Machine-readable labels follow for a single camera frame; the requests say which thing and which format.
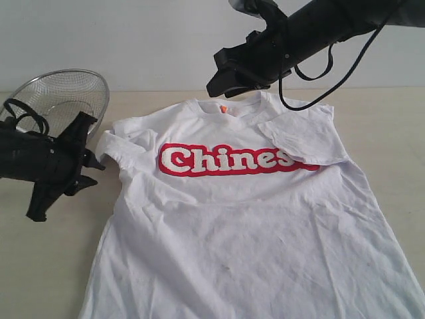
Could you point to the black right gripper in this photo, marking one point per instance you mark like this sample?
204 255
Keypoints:
256 63

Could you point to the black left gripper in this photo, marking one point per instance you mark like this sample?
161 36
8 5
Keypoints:
66 158

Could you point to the white t-shirt red lettering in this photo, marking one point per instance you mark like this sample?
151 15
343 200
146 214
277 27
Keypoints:
244 209

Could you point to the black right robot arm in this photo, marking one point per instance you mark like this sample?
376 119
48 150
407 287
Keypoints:
320 24

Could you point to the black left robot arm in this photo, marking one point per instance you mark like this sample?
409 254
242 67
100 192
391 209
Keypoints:
23 155

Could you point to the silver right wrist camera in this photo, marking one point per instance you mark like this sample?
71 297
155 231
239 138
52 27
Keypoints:
263 9

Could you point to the metal wire mesh basket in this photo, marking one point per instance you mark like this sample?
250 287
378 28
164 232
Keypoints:
59 96

